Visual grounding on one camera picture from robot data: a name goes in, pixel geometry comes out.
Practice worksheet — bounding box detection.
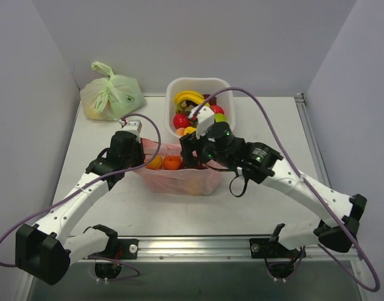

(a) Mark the orange fruit left in bag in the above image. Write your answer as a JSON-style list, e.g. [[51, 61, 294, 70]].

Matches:
[[146, 155, 163, 170]]

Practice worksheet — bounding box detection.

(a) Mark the peach fruit in basket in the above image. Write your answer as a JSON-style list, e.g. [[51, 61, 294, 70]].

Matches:
[[176, 127, 185, 137]]

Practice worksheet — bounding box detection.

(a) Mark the yellow banana bunch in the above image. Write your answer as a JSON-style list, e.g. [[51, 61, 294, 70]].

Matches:
[[174, 90, 205, 105]]

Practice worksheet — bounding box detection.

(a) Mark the red apple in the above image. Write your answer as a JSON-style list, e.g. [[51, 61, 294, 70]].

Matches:
[[173, 114, 190, 129], [210, 105, 225, 115]]

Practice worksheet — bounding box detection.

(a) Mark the yellow bell pepper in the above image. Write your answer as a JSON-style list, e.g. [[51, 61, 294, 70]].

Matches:
[[183, 127, 196, 135]]

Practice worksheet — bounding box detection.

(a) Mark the green pear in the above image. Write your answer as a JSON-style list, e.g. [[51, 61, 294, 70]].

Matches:
[[214, 113, 227, 123]]

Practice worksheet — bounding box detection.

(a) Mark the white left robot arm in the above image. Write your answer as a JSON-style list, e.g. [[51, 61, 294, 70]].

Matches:
[[15, 129, 145, 285]]

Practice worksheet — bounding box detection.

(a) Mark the white plastic fruit basket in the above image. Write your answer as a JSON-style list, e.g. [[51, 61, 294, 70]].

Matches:
[[165, 77, 236, 140]]

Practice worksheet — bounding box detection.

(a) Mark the orange tangerine in bag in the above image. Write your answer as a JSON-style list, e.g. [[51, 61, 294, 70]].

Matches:
[[162, 156, 182, 171]]

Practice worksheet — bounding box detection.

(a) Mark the red grape bunch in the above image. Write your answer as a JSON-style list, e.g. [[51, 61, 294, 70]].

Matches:
[[181, 159, 207, 170]]

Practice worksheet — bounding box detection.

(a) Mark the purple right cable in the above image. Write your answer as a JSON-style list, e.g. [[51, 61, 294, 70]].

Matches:
[[191, 87, 381, 292]]

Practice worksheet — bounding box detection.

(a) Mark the red apple right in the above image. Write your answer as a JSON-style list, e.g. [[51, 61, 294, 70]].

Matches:
[[210, 105, 225, 115]]

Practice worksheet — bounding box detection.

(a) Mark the dark red fruit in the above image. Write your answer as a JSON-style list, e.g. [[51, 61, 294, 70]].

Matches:
[[203, 93, 217, 106]]

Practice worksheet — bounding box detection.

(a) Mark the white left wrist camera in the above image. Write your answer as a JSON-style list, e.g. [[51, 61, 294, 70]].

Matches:
[[118, 119, 142, 140]]

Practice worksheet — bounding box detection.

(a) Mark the aluminium front rail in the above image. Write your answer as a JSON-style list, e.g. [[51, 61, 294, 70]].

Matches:
[[81, 235, 358, 264]]

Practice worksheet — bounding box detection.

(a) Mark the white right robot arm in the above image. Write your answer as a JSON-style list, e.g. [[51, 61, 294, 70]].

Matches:
[[180, 122, 366, 256]]

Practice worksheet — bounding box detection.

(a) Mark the aluminium rail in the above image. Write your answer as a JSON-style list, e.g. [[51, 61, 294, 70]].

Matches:
[[81, 235, 358, 264], [294, 93, 330, 187]]

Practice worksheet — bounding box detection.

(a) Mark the red apple left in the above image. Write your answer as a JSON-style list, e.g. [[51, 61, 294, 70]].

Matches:
[[173, 114, 190, 129]]

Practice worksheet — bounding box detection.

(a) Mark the pink plastic bag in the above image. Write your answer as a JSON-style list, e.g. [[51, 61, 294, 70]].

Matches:
[[135, 138, 221, 196]]

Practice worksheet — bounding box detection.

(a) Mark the aluminium right side rail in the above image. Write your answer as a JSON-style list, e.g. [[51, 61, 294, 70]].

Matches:
[[294, 93, 330, 187]]

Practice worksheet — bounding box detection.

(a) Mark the green knotted plastic bag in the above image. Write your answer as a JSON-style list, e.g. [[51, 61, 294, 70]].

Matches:
[[80, 61, 147, 121]]

